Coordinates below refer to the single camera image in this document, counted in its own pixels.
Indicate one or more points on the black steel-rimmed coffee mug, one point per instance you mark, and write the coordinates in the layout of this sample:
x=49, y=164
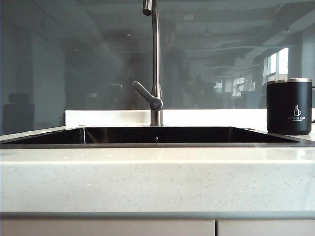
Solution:
x=288, y=105

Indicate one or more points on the black undermount sink basin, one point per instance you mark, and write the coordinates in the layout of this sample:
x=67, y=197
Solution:
x=172, y=134

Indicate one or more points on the stainless steel gooseneck faucet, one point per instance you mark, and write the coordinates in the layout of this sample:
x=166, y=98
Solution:
x=156, y=49

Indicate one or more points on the white stone upstand ledge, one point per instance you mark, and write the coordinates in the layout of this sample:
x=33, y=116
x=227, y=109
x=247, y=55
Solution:
x=110, y=117

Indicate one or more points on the wide grey cabinet door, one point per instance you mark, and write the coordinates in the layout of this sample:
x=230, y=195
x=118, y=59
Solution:
x=105, y=228

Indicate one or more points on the narrow grey cabinet door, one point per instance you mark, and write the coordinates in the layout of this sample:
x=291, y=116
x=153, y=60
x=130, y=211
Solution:
x=265, y=228

